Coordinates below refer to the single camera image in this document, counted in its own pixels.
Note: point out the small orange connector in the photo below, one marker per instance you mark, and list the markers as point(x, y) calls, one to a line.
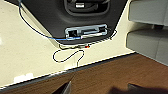
point(87, 46)

